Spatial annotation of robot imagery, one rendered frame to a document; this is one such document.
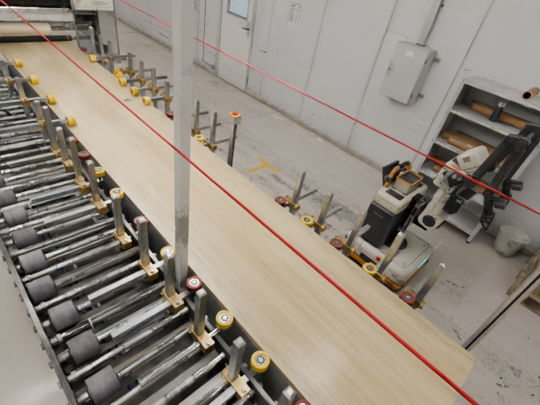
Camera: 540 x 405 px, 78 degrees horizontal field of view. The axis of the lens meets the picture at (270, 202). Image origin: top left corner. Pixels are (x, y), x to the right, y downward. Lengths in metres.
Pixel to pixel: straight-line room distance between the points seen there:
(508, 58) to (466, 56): 0.39
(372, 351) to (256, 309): 0.57
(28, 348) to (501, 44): 4.77
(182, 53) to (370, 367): 1.46
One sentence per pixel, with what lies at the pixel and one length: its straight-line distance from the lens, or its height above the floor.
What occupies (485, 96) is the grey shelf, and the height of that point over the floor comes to 1.38.
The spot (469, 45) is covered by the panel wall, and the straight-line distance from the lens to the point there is 4.44.
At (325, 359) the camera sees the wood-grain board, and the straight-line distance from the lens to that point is 1.64.
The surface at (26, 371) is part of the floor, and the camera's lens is 2.73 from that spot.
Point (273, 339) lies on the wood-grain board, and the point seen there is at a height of 0.90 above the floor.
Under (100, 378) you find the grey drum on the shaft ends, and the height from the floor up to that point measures 0.86.
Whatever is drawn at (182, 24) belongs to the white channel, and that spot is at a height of 2.05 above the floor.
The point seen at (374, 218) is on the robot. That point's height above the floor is 0.56.
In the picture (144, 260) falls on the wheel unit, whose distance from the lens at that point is 1.88.
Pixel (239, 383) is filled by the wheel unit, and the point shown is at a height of 0.85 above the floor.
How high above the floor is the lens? 2.29
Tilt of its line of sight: 37 degrees down
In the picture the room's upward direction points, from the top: 12 degrees clockwise
